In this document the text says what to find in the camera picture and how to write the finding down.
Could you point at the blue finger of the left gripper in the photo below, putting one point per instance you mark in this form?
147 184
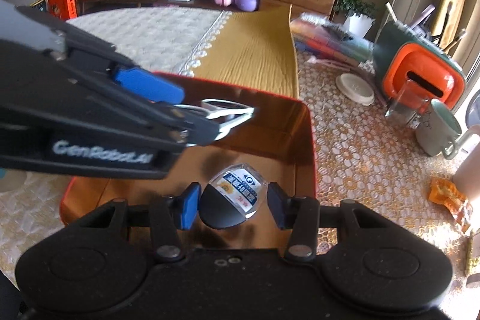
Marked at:
149 86

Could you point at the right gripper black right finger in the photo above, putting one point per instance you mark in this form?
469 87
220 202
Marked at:
278 204

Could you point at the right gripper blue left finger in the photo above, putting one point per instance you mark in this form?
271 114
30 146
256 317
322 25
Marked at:
185 206

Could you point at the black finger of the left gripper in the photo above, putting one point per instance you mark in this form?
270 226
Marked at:
158 106

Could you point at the white frame sunglasses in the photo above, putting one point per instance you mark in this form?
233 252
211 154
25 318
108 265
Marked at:
227 114

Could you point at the small clear labelled container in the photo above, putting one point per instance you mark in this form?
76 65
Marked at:
232 197

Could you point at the cream quilted table mat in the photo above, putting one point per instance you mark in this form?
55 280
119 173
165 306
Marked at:
174 40

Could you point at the red metal storage box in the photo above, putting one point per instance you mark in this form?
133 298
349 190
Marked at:
276 142

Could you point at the yellow table runner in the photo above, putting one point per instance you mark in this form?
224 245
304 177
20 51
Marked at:
253 50

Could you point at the orange shopping bag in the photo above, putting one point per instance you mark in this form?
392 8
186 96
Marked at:
63 9

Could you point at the white round lid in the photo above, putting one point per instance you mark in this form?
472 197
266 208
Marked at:
355 88

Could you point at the stack of colourful folders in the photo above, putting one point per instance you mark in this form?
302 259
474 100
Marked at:
318 35

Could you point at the clear drinking glass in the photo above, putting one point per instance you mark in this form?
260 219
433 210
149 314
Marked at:
406 108

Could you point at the orange snack wrapper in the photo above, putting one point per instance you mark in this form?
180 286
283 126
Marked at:
444 192

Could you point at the grey ceramic mug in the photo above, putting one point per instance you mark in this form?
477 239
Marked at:
440 133

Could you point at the orange and green radio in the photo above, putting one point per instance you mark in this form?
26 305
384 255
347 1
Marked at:
399 55

